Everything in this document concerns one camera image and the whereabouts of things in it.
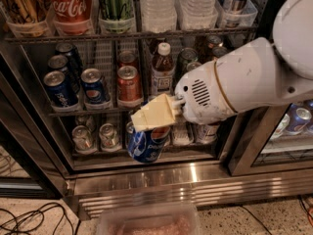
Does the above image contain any left clear water bottle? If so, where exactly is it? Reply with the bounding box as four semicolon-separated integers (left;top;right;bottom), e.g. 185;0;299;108
140;0;177;33

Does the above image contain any stainless steel fridge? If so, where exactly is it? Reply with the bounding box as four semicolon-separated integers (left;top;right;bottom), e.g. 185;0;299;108
0;0;313;219

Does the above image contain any top shelf green can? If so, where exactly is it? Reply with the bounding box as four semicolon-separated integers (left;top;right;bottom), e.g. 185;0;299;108
99;0;134;33

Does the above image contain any clear water bottle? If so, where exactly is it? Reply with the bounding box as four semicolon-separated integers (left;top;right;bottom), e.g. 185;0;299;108
177;0;217;30
140;0;177;33

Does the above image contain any brown tea bottle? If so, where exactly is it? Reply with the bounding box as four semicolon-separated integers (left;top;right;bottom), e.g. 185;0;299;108
151;42;174;95

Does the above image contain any bottom shelf blue silver can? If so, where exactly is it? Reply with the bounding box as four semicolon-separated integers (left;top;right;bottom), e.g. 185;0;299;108
125;121;134;145

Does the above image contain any rear green soda can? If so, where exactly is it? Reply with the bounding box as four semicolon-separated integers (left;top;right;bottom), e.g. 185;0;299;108
175;47;199;80

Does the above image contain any green soda can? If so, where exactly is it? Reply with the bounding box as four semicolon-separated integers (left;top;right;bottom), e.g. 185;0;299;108
186;62;201;71
175;47;199;80

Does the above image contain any clear plastic bin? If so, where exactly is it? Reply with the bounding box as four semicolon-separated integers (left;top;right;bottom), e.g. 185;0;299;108
96;203;202;235

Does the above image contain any blue can right compartment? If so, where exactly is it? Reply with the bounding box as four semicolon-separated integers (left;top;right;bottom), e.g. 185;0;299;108
286;107;312;135

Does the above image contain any gold soda can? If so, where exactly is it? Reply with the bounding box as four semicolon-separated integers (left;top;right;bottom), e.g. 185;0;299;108
201;34;223;61
212;46;228;58

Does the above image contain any red soda can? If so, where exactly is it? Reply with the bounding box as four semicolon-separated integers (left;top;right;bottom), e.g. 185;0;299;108
117;66;142;102
117;51;138;68

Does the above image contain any glass fridge door right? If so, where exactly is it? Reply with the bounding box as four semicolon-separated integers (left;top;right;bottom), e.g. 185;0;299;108
228;105;313;176

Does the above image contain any front green soda can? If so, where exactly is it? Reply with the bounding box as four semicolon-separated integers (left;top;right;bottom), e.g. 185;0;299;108
186;62;201;71

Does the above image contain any top shelf gold can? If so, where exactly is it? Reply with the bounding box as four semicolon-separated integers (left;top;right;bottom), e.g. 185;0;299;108
1;0;49;37

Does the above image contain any right clear water bottle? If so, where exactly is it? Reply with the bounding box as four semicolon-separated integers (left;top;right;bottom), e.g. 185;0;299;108
177;0;217;30

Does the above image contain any bottom shelf silver can left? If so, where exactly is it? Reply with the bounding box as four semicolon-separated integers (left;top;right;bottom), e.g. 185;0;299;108
71;125;94;151

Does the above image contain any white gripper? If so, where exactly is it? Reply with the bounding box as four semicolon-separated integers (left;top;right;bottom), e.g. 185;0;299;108
131;62;237;132

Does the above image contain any black floor cable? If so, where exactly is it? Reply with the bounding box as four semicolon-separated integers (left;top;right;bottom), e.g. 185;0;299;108
0;202;81;235

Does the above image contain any bottom shelf tea bottle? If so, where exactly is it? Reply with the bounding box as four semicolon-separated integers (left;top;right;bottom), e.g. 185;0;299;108
196;124;219;144

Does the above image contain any top shelf coca-cola can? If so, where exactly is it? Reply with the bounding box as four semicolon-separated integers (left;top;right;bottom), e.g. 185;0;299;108
51;0;92;35

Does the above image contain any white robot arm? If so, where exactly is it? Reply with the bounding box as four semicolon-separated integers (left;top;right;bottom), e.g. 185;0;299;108
131;0;313;131

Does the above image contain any rear red soda can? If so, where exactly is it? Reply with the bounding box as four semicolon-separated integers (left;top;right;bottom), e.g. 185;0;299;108
117;51;138;68

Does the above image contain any front red soda can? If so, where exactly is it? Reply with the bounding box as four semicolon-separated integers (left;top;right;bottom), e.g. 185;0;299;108
117;66;142;102

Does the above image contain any rear gold soda can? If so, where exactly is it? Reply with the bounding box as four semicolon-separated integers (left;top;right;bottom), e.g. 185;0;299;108
201;34;223;61

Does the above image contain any middle gold soda can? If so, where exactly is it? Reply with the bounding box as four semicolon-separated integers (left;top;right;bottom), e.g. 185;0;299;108
212;46;228;58

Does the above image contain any pepsi can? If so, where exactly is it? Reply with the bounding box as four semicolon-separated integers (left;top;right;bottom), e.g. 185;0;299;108
43;70;78;108
81;69;111;104
48;54;80;93
55;43;83;75
128;126;170;164

